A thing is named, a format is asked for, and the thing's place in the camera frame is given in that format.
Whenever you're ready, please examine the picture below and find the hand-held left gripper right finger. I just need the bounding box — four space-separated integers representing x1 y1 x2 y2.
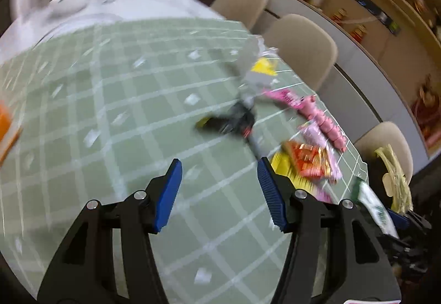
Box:
257 156 404 304

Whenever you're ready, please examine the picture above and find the orange white box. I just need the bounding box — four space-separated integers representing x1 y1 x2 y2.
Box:
0 100 23 167

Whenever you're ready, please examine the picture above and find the dark wrapper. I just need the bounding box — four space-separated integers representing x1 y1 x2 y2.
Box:
195 99 267 156

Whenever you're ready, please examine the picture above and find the white green packet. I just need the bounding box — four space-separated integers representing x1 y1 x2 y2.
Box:
351 180 400 239

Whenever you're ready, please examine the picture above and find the pink plastic wrapper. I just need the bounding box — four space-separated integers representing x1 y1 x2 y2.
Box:
312 183 333 203

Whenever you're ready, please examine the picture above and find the yellow plastic bin bag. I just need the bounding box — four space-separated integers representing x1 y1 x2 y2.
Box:
374 145 414 213

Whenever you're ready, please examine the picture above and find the pink caterpillar toy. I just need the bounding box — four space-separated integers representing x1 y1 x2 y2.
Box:
298 97 348 153

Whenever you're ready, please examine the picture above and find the clear box yellow insert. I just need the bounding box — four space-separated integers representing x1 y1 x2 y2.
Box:
241 45 281 98

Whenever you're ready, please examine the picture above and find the beige wall shelf cabinet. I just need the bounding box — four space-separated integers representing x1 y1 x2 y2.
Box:
258 0 441 160

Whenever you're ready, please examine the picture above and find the orange snack wrapper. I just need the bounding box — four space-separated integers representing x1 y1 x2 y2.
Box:
281 140 340 184

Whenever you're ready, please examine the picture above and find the black power strip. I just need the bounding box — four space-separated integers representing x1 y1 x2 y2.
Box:
345 0 402 36

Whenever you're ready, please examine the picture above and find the plain yellow wrapper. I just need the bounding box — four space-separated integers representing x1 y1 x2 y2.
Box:
270 152 311 187

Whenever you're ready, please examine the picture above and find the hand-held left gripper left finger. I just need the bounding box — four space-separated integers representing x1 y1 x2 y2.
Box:
36 158 183 304

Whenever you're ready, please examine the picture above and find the green checkered tablecloth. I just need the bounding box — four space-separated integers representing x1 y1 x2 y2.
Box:
0 16 369 304

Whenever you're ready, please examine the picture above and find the clear pinkish plastic wrapper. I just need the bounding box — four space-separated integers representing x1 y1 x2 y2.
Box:
300 123 331 149

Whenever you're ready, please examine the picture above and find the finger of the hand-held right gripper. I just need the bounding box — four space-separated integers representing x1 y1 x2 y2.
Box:
386 207 431 233

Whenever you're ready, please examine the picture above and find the pink cartoon wrapper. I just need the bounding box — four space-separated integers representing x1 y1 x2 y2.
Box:
263 88 304 109

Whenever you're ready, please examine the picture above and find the beige dining chair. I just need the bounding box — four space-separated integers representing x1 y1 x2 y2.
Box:
210 0 269 30
263 14 338 92
353 121 414 187

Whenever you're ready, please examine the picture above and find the white cable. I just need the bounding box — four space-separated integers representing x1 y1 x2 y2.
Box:
345 14 380 24

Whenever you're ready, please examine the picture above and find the large brown flower bag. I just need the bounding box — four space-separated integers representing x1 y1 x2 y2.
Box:
412 74 441 153

